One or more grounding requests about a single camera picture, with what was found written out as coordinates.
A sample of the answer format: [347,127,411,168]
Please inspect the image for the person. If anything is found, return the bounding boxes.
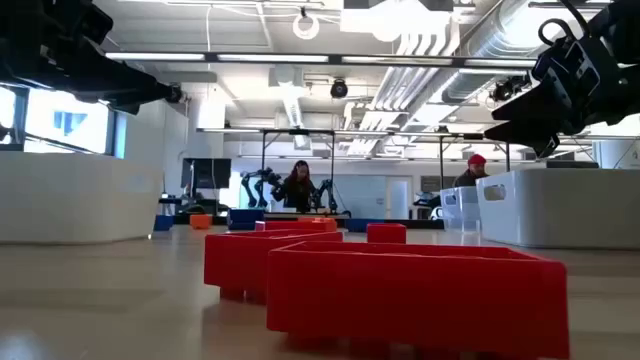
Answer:
[452,153,490,189]
[272,159,317,214]

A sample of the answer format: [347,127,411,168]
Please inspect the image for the silver ventilation duct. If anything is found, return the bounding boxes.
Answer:
[442,2,549,104]

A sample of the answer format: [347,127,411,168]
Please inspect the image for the black monitor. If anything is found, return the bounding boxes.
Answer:
[180,158,233,190]

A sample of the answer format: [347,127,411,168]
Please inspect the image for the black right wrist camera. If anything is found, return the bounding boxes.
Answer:
[531,35,604,110]

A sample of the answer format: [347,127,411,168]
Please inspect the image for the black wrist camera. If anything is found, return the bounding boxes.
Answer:
[69,0,115,47]
[531,35,604,110]

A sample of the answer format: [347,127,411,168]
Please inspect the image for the clear plastic bin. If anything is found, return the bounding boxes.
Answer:
[439,186,482,232]

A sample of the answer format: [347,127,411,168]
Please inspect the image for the black metal rig frame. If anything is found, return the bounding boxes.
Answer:
[260,128,336,214]
[438,132,511,190]

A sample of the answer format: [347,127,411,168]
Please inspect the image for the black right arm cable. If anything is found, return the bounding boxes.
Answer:
[537,0,594,49]

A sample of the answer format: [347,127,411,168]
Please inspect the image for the black flat device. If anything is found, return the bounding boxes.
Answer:
[546,159,600,170]

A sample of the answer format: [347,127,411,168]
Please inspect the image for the red toy brick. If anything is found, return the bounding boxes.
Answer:
[366,222,408,245]
[254,219,339,233]
[265,241,571,360]
[203,230,345,305]

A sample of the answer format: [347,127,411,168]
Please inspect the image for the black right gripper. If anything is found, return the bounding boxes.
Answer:
[483,34,640,159]

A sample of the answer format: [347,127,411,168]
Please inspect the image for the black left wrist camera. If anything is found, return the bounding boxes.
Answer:
[69,0,115,47]

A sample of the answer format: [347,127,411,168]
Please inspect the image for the black bar with strip lights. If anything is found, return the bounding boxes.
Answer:
[102,51,540,69]

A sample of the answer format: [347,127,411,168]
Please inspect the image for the white plastic bin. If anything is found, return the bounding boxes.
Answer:
[0,151,164,246]
[475,168,640,250]

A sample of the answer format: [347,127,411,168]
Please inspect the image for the narrow window pane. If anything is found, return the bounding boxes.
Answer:
[0,87,16,146]

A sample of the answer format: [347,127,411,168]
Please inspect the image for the black aluminium table frame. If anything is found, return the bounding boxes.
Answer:
[154,213,445,230]

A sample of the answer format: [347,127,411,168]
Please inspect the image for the white ceiling pipes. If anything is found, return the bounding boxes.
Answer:
[372,19,464,112]

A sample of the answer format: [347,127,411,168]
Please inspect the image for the white coiled cable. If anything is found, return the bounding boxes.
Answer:
[292,12,321,41]

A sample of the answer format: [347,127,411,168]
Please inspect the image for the large window pane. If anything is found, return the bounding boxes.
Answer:
[24,88,111,154]

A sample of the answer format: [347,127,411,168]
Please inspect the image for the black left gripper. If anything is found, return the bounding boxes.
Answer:
[0,0,172,116]

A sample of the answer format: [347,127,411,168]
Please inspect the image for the dark background desk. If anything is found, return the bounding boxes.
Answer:
[158,192,232,217]

